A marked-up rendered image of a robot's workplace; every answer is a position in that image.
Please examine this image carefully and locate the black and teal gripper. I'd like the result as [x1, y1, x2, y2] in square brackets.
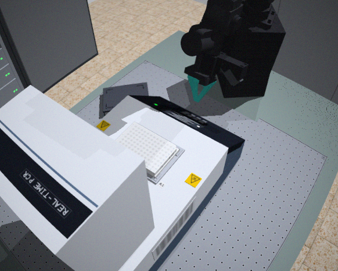
[184, 54, 217, 102]

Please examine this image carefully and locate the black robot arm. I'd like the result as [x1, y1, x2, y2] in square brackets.
[181, 0, 276, 86]

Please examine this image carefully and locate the grey lab instrument housing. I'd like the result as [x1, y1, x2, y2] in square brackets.
[0, 85, 245, 271]

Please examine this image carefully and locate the white well pcr plate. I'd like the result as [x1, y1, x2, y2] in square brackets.
[115, 122, 179, 178]

